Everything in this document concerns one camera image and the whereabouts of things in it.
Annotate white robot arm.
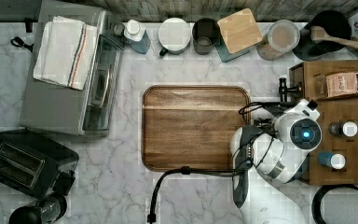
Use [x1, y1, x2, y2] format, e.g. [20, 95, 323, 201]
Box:
[230, 99, 322, 224]

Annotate black drawer knob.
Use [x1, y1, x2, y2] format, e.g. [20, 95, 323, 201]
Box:
[278, 77, 302, 103]

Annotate wooden drawer cabinet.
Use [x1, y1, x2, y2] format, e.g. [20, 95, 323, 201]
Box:
[289, 60, 358, 186]

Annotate wooden cutting board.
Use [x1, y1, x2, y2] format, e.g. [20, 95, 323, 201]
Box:
[142, 85, 250, 172]

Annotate white lidded mug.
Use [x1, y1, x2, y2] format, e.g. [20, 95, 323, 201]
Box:
[158, 18, 191, 57]

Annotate dark metal cup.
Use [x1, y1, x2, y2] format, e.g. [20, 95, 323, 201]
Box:
[192, 18, 220, 55]

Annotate blue white plastic bottle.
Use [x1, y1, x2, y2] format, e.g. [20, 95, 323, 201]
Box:
[124, 20, 151, 54]

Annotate teal canister wooden lid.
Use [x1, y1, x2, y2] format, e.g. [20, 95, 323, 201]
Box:
[216, 8, 263, 63]

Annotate clear jar plastic lid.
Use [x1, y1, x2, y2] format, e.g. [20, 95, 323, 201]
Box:
[256, 20, 300, 61]

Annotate striped white dish towel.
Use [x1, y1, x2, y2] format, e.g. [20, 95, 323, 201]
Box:
[33, 16, 98, 91]

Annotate wooden tea bag caddy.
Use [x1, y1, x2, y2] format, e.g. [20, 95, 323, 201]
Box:
[313, 71, 358, 100]

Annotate black toaster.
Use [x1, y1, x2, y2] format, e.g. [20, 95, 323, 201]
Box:
[0, 129, 79, 199]

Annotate wooden spoon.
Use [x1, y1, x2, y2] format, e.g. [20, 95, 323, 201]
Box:
[310, 26, 358, 49]

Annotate black grinder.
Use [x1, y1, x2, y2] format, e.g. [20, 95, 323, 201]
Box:
[9, 192, 67, 224]

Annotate brown tea bag packets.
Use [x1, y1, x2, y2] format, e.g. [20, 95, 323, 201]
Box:
[325, 72, 357, 98]

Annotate blue shaker white lid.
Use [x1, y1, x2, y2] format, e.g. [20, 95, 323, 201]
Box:
[317, 151, 346, 170]

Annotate grey shaker white lid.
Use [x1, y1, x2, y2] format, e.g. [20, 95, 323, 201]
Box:
[328, 121, 358, 137]

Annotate black utensil pot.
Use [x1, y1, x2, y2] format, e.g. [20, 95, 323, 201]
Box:
[293, 10, 351, 61]

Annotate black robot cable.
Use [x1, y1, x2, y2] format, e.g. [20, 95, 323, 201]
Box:
[146, 165, 246, 224]

